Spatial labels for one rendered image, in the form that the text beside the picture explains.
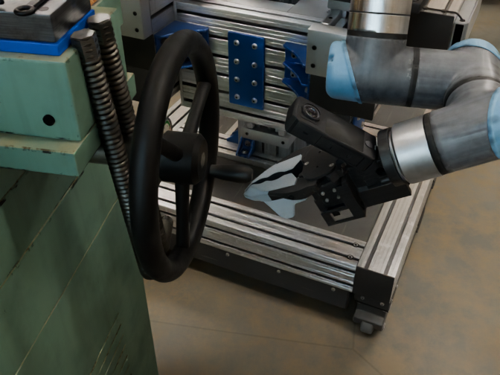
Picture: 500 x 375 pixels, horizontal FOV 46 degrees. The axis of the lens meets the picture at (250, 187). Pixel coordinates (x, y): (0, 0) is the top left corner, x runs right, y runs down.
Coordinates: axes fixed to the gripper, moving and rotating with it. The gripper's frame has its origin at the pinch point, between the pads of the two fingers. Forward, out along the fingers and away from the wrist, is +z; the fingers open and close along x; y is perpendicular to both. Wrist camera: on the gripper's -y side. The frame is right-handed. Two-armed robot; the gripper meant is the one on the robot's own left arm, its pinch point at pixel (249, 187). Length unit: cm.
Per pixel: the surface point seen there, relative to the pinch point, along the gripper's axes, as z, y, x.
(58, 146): 6.2, -22.4, -15.3
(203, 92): -1.0, -14.1, 2.4
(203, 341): 52, 55, 22
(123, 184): 7.0, -13.2, -10.8
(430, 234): 4, 86, 73
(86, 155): 5.2, -19.7, -14.0
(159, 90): -6.4, -22.5, -13.1
